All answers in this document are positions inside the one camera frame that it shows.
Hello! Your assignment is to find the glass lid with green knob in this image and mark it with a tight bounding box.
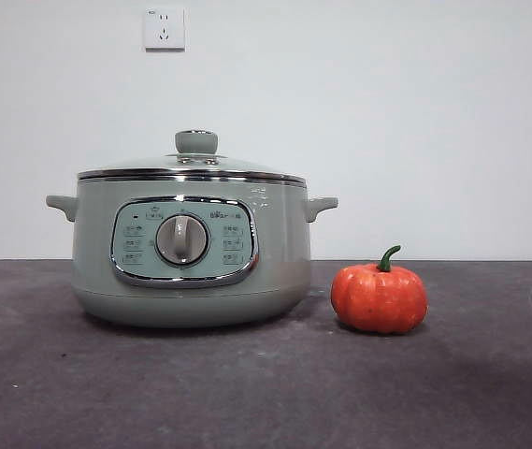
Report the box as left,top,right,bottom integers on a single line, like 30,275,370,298
77,129,309,182

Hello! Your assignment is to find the orange pumpkin with green stem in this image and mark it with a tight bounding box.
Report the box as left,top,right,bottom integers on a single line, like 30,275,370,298
329,244,429,336

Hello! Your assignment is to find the pale green electric pot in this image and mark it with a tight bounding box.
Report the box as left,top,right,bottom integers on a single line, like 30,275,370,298
44,179,339,329

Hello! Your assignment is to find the white wall socket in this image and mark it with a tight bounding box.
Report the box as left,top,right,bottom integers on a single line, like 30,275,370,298
143,6,186,53

